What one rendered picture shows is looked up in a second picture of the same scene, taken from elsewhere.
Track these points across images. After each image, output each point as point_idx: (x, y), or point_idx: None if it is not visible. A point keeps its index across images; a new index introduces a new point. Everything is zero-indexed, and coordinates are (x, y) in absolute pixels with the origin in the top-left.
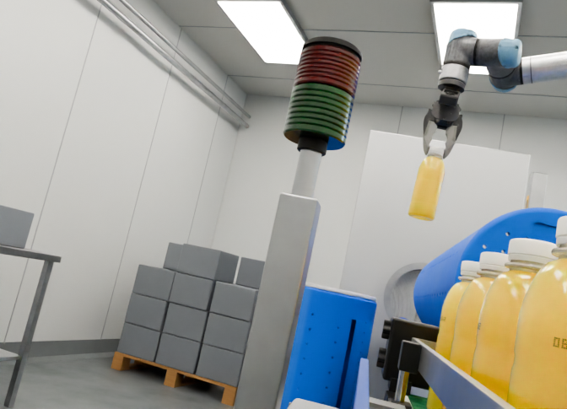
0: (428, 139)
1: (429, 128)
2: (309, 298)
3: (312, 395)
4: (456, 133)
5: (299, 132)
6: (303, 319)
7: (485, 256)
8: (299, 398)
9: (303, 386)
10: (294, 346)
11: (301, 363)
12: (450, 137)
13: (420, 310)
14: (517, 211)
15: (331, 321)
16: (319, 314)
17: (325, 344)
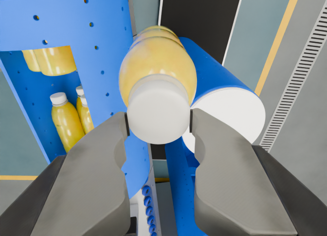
0: (213, 127)
1: (241, 173)
2: (239, 83)
3: (198, 59)
4: (46, 184)
5: None
6: (233, 77)
7: None
8: (205, 58)
9: (207, 60)
10: (227, 70)
11: (215, 64)
12: (92, 159)
13: None
14: None
15: (210, 77)
16: (223, 77)
17: (206, 70)
